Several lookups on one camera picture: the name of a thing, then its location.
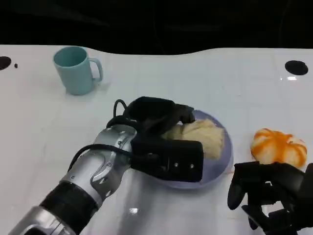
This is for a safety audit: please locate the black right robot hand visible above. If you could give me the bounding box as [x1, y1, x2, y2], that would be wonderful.
[227, 161, 313, 235]

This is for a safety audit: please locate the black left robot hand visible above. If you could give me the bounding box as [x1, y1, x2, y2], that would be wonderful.
[123, 96, 197, 139]

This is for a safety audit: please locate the beige towel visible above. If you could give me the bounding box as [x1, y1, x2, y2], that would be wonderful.
[161, 118, 226, 161]

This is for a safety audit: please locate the orange and white bread roll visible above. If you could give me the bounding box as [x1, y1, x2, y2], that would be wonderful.
[250, 127, 308, 167]

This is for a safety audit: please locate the lilac plate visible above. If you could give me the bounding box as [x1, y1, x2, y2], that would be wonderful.
[144, 109, 233, 190]

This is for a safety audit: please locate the pale green mug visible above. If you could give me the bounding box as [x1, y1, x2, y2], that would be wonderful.
[53, 46, 104, 96]

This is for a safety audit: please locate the black round table grommet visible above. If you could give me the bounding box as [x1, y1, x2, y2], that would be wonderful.
[285, 60, 309, 76]
[0, 56, 12, 71]

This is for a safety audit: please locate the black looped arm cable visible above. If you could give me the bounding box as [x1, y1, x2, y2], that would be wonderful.
[106, 98, 139, 128]

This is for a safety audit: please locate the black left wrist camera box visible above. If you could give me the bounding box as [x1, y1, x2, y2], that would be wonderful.
[130, 139, 205, 183]

